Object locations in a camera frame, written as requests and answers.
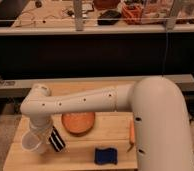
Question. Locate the translucent white ceramic cup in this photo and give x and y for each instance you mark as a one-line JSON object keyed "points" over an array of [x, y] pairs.
{"points": [[33, 143]]}

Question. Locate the orange ceramic bowl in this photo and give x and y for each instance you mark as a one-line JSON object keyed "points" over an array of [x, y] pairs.
{"points": [[78, 123]]}

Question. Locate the blue sponge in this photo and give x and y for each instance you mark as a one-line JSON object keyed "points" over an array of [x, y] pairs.
{"points": [[105, 156]]}

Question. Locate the white wrist gripper body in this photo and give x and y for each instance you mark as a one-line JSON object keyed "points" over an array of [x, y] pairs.
{"points": [[41, 127]]}

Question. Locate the wooden board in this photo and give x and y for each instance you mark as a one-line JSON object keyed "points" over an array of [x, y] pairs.
{"points": [[111, 129]]}

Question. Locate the orange box on shelf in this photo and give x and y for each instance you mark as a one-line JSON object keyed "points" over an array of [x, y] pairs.
{"points": [[131, 15]]}

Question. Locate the orange carrot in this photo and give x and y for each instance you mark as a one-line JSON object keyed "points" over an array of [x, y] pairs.
{"points": [[131, 136]]}

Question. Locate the black white striped block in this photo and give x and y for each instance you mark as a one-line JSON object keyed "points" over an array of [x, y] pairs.
{"points": [[56, 141]]}

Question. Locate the grey metal post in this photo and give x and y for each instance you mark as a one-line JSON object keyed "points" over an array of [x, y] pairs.
{"points": [[77, 5]]}

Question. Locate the black object on shelf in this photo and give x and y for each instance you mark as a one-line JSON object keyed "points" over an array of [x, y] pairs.
{"points": [[109, 17]]}

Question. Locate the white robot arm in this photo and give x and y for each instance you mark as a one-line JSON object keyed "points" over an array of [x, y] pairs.
{"points": [[162, 130]]}

